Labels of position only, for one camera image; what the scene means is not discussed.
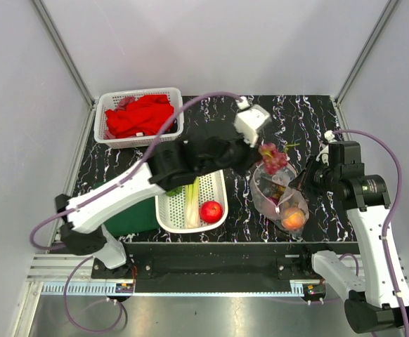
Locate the red fake apple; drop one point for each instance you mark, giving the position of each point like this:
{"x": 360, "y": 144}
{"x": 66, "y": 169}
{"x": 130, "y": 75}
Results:
{"x": 211, "y": 212}

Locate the purple fake grapes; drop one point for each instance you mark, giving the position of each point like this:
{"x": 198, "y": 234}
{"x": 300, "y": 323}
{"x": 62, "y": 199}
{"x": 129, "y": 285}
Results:
{"x": 273, "y": 159}

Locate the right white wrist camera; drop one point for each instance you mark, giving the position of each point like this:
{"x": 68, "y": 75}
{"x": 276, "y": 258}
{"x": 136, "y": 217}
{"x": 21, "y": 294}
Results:
{"x": 323, "y": 156}

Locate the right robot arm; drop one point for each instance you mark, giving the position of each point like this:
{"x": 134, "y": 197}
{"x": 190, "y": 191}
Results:
{"x": 379, "y": 300}

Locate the red cloth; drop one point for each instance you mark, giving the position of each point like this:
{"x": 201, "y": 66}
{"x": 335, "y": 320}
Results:
{"x": 143, "y": 117}

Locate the green fake pepper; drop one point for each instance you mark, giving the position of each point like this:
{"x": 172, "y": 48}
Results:
{"x": 175, "y": 191}

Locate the right aluminium frame post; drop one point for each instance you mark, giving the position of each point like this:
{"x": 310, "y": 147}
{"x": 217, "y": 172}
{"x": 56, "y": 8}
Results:
{"x": 382, "y": 21}

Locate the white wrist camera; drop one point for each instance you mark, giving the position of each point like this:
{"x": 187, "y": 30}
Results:
{"x": 250, "y": 120}
{"x": 323, "y": 156}

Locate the small white basket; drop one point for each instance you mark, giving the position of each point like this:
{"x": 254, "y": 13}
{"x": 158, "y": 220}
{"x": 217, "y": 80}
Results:
{"x": 109, "y": 101}

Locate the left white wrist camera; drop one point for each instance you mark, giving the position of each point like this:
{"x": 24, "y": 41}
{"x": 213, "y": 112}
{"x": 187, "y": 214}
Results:
{"x": 250, "y": 120}

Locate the clear zip top bag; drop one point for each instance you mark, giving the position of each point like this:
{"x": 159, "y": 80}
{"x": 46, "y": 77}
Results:
{"x": 260, "y": 181}

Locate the large white perforated basket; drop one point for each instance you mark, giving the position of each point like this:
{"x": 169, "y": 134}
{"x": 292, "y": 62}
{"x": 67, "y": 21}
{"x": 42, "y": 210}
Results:
{"x": 170, "y": 211}

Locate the aluminium frame post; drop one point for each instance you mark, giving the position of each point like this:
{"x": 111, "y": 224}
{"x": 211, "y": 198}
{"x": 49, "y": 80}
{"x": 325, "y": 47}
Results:
{"x": 49, "y": 25}
{"x": 382, "y": 21}

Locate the orange fake fruit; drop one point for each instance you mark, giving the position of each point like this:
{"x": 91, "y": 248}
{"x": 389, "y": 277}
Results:
{"x": 293, "y": 218}

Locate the beige fake garlic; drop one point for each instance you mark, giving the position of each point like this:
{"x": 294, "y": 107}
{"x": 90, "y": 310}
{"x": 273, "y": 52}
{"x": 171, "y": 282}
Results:
{"x": 191, "y": 210}

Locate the grey pink cloth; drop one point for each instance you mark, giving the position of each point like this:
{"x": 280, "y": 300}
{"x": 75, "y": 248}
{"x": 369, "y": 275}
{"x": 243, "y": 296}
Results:
{"x": 124, "y": 102}

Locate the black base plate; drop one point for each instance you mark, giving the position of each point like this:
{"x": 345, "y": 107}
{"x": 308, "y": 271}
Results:
{"x": 219, "y": 268}

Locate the white cable duct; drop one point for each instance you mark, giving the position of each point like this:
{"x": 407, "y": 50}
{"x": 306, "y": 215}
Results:
{"x": 117, "y": 289}

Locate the purple fake onion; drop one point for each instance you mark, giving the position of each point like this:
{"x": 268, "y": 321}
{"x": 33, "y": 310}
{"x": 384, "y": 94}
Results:
{"x": 271, "y": 202}

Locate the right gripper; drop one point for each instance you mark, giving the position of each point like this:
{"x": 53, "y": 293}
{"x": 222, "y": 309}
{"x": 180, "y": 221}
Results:
{"x": 303, "y": 180}

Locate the left aluminium frame post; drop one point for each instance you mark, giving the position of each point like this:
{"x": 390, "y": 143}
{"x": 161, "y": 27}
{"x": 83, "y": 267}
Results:
{"x": 49, "y": 25}

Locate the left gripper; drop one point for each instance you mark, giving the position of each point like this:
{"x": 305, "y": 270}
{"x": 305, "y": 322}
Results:
{"x": 251, "y": 156}

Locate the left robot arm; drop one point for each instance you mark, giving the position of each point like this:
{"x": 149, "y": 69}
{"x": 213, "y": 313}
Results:
{"x": 163, "y": 167}

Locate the green cloth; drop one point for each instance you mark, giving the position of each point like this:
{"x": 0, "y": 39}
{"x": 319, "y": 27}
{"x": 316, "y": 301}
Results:
{"x": 133, "y": 221}

